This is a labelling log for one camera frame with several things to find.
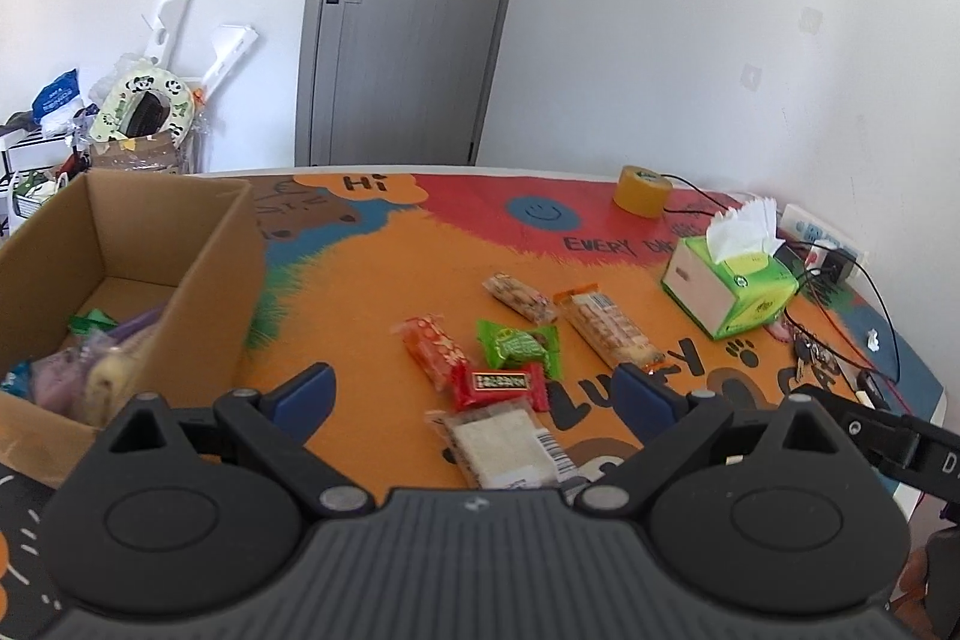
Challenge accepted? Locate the black oblong tool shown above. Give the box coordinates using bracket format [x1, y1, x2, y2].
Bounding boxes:
[855, 370, 895, 408]

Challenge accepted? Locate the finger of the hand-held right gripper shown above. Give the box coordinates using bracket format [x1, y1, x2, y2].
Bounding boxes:
[796, 383, 920, 470]

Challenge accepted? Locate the clear peanut crisp packet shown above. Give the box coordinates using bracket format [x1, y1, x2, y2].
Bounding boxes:
[482, 272, 560, 324]

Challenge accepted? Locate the black power adapter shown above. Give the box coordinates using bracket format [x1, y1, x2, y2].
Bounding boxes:
[814, 250, 856, 286]

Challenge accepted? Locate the white power strip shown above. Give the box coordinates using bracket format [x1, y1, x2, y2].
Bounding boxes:
[780, 203, 867, 266]

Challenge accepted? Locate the red chocolate bar packet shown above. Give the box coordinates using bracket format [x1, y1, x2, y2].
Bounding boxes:
[450, 362, 553, 413]

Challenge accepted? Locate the yellow tape roll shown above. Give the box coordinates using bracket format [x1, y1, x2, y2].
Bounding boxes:
[613, 165, 674, 217]

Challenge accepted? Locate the brown taped cardboard box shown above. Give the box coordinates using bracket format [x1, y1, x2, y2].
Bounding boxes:
[90, 134, 193, 175]

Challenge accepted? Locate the red cable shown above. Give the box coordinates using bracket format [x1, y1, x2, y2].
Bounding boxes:
[806, 287, 913, 417]

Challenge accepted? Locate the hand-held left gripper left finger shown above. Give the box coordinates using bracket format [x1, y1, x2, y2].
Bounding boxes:
[81, 361, 377, 524]

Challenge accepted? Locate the pale cake clear packet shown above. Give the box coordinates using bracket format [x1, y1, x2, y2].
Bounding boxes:
[79, 340, 155, 428]

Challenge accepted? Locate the black cable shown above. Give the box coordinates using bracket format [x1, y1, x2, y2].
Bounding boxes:
[660, 175, 902, 383]

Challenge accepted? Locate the bunch of keys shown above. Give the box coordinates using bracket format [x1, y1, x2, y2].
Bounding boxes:
[795, 332, 845, 380]

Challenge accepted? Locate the orange-edged cracker packet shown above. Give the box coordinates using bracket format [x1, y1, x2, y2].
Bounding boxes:
[553, 287, 667, 375]

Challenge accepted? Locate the blue plastic bag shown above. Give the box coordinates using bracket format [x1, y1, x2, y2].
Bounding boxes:
[31, 68, 82, 121]

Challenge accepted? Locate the white green plastic bag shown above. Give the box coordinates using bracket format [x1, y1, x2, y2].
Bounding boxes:
[11, 171, 73, 221]

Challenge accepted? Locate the panda print toilet seat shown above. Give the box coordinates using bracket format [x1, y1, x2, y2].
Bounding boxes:
[91, 68, 197, 146]

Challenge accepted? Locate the grey room door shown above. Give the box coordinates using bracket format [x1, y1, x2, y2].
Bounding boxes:
[295, 0, 539, 167]

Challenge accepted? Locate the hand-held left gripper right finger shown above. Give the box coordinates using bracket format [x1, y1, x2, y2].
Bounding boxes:
[574, 362, 865, 522]

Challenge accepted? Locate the colourful cartoon cat table mat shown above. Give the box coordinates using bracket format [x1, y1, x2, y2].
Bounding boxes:
[0, 169, 946, 638]

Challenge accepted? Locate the blue snack packet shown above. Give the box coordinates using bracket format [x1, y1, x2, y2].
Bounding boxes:
[0, 362, 35, 398]

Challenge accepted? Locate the purple round pastry packet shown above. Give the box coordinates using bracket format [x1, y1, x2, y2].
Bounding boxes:
[26, 347, 88, 416]

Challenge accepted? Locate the green tissue box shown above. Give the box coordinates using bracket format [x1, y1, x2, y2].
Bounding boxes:
[661, 197, 800, 341]

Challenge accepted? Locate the orange red snack packet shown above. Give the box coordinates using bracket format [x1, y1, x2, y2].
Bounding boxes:
[391, 314, 470, 393]

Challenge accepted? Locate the purple rectangular snack packet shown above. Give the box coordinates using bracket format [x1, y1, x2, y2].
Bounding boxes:
[105, 306, 170, 348]

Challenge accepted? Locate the short white shelf board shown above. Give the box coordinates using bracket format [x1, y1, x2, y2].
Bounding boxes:
[199, 23, 260, 101]

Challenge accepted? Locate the light green snack packet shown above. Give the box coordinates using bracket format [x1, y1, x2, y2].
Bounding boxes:
[476, 319, 562, 380]

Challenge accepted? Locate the person's right hand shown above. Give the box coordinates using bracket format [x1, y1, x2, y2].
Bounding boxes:
[897, 550, 932, 611]

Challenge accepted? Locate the clear white sandwich bread packet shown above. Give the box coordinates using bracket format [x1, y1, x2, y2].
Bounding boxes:
[425, 404, 578, 489]

